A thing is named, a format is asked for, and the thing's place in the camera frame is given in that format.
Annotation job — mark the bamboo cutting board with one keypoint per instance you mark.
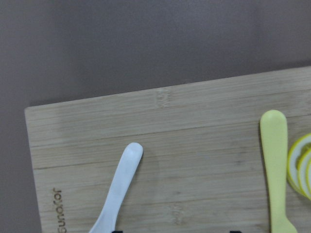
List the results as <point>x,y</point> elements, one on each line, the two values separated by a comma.
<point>202,170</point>

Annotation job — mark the yellow plastic knife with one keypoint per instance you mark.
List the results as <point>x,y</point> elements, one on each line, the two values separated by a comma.
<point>274,141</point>

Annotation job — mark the stacked lemon slices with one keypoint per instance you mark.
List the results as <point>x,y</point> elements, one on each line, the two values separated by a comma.
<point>299,166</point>

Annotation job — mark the white ceramic spoon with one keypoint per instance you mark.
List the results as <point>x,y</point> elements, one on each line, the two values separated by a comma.
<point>125,171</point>

